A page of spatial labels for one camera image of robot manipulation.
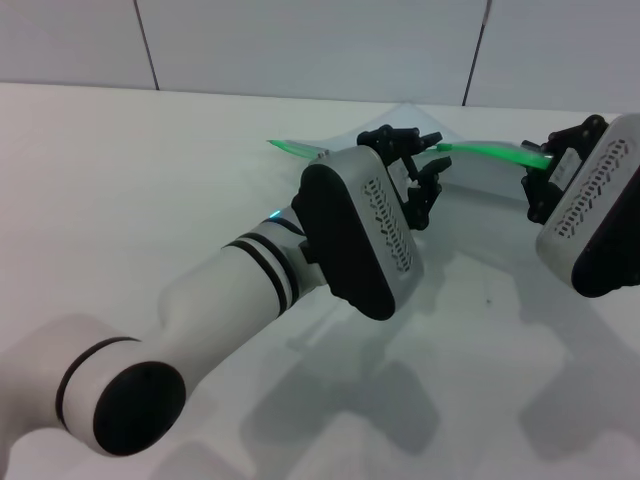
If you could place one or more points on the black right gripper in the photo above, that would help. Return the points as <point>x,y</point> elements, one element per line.
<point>562,170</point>

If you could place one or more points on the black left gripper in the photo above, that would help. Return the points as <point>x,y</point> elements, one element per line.
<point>404,177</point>

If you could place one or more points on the clear green-zip document bag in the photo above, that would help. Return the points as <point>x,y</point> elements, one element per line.
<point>492,152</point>

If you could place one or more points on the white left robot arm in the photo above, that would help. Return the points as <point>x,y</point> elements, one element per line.
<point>215,300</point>

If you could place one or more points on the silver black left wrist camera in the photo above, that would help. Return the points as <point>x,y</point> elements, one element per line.
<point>345,235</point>

